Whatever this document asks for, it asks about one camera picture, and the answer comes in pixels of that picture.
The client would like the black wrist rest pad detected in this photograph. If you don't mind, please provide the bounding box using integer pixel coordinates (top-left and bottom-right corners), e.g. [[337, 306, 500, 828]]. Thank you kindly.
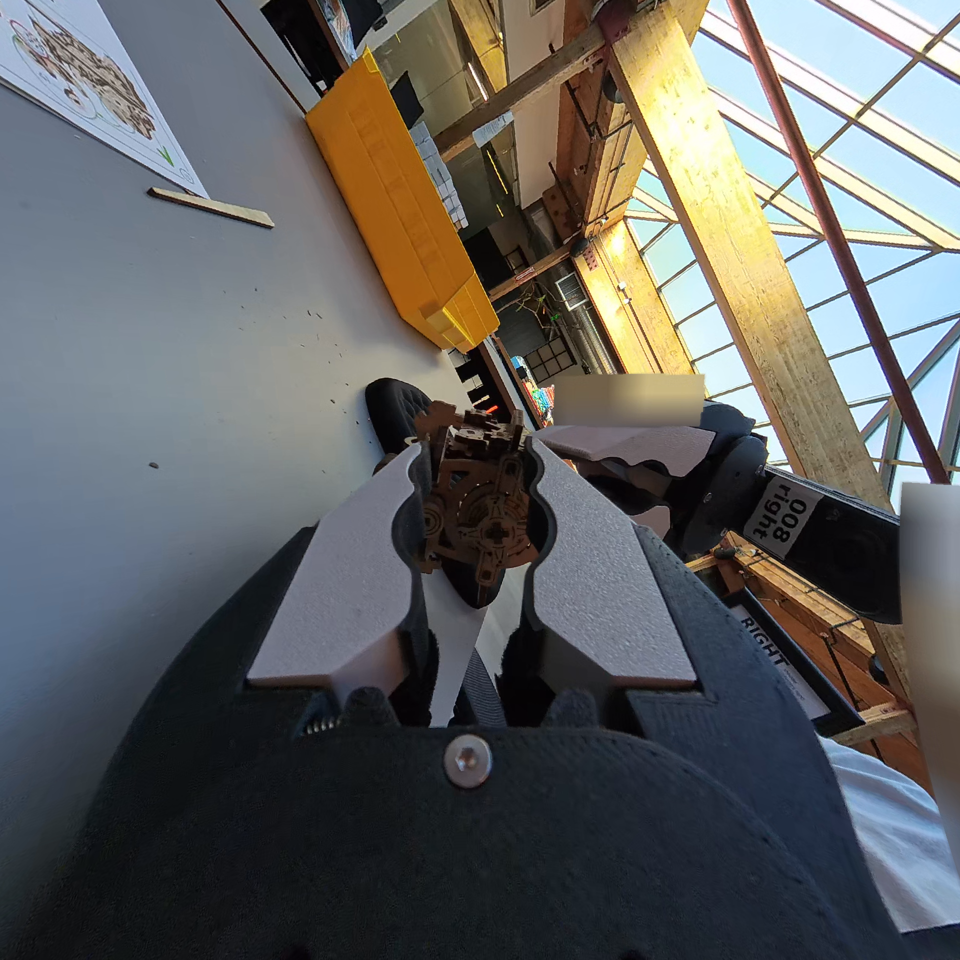
[[365, 376, 543, 610]]

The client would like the assembly instruction booklet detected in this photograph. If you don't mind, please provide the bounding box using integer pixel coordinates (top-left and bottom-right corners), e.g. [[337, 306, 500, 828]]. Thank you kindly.
[[0, 0, 210, 201]]

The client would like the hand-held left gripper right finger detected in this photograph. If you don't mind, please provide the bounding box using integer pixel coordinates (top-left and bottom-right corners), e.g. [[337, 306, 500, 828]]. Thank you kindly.
[[521, 437, 700, 710]]

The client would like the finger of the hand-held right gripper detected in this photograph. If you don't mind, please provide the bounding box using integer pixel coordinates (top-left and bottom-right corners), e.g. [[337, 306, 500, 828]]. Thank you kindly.
[[576, 457, 674, 539], [534, 423, 719, 479]]

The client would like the yellow plastic bin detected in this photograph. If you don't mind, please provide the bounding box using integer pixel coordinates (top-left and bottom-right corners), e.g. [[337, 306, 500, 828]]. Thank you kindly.
[[305, 47, 502, 355]]

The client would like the person in white shirt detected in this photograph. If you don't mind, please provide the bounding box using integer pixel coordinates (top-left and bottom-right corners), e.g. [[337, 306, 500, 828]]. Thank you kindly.
[[816, 735, 960, 936]]

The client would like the stack of white boxes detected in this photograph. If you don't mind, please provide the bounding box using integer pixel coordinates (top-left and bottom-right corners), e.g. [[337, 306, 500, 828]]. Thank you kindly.
[[408, 120, 471, 231]]

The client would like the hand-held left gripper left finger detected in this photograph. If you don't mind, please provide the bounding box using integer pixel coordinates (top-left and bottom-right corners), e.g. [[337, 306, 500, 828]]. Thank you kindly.
[[246, 442, 432, 706]]

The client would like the thin wooden stick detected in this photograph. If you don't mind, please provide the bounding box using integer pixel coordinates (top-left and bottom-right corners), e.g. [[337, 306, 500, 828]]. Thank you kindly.
[[147, 185, 276, 230]]

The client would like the wooden gear model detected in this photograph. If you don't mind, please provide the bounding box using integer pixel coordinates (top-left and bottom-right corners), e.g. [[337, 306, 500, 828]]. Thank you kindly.
[[408, 399, 546, 591]]

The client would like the framed marker sign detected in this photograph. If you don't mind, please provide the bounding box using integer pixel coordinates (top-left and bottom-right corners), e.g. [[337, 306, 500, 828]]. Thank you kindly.
[[722, 587, 866, 741]]

